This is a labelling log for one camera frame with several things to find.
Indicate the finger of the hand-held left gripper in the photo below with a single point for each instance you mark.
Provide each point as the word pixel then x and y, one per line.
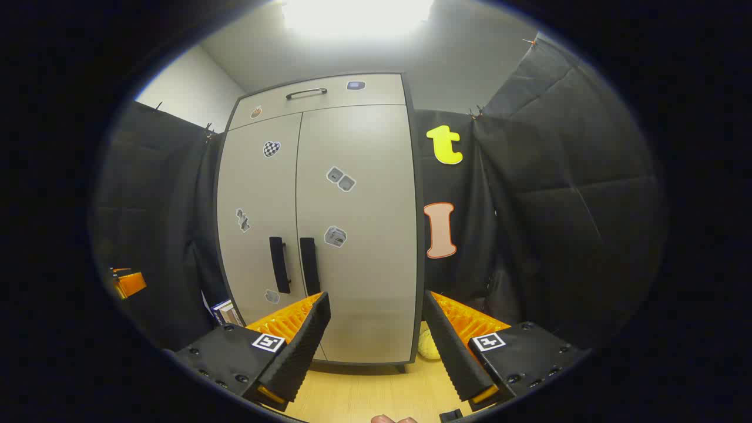
pixel 130 284

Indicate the grey cabinet drawer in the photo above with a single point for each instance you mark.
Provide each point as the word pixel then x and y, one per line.
pixel 379 97

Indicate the large ceiling light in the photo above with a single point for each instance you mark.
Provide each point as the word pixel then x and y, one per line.
pixel 358 17

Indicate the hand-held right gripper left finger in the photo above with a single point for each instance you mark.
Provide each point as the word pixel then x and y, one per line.
pixel 305 341

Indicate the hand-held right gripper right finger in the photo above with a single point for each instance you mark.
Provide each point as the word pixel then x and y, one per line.
pixel 449 346

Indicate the yellow plush ball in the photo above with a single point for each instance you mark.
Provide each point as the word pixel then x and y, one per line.
pixel 427 346

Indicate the black backdrop cloth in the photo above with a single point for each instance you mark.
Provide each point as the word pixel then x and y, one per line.
pixel 558 205

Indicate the grey double-door shoe cabinet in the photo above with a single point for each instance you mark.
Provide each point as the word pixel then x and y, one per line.
pixel 418 235

